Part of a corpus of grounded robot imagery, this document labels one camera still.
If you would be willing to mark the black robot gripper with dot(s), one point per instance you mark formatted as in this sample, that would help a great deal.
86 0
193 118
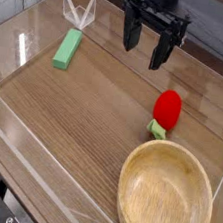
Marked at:
159 14

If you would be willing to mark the red plush strawberry toy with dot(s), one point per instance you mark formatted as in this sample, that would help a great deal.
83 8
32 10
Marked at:
166 113

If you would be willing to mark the green rectangular block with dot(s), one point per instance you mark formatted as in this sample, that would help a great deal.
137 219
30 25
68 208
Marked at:
67 49

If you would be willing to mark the clear acrylic tray walls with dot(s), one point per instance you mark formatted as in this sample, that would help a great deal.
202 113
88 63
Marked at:
65 134

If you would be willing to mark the wooden bowl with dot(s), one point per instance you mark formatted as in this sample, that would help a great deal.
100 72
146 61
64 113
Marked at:
162 182

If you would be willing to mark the black table leg bracket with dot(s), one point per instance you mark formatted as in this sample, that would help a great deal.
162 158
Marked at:
6 215

